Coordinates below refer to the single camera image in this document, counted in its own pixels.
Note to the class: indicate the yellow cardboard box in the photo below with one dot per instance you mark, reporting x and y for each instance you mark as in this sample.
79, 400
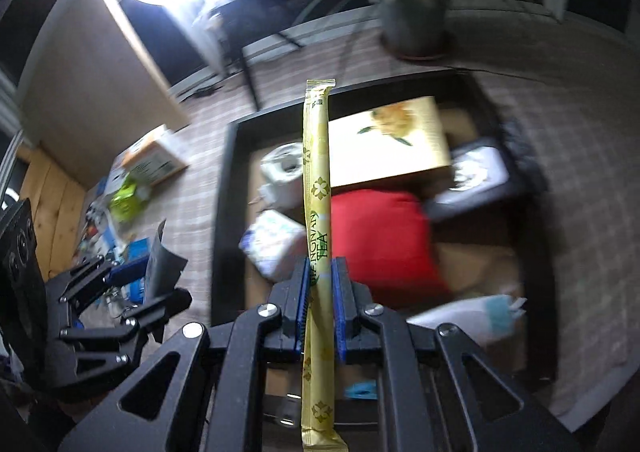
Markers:
155, 156

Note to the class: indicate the black framed white card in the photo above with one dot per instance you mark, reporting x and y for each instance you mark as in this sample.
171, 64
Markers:
470, 171

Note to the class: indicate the yellow flower print box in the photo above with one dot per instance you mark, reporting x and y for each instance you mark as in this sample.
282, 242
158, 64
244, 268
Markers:
390, 151

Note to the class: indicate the pine wooden board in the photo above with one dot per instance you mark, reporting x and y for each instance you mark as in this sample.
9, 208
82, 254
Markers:
55, 212

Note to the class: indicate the white blue tissue pack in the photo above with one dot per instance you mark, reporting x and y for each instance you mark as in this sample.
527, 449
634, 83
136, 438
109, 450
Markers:
270, 237

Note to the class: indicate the dark grey card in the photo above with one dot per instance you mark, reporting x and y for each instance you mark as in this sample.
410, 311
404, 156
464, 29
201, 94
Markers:
162, 257

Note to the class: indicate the checked cloth desktop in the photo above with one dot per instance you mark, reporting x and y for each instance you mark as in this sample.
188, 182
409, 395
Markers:
575, 131

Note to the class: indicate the dark monitor screen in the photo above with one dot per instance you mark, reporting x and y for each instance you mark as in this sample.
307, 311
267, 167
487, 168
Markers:
165, 46

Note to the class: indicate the black tray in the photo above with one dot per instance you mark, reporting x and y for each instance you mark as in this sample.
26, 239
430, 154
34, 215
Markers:
227, 232

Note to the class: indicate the red pouch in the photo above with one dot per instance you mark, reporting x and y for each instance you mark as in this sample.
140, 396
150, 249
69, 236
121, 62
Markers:
380, 242

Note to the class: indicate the white teal packet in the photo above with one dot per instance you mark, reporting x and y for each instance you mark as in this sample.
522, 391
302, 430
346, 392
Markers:
465, 317

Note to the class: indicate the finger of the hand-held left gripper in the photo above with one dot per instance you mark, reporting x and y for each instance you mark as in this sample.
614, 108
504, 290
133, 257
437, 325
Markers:
145, 317
90, 282

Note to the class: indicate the yellow tea stick packet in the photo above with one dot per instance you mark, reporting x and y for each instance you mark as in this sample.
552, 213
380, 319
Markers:
317, 182

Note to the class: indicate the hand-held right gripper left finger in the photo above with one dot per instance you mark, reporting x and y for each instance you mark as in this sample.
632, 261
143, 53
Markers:
301, 302

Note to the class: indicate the beige plug adapter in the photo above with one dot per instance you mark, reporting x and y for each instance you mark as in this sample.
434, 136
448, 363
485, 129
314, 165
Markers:
280, 166

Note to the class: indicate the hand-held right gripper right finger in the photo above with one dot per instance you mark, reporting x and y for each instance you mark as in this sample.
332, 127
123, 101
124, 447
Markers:
342, 312

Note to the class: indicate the black light stand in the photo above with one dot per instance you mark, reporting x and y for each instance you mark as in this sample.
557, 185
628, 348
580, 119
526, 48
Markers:
248, 76

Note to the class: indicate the blue wipes packet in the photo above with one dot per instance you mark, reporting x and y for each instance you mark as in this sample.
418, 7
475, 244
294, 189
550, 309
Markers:
135, 249

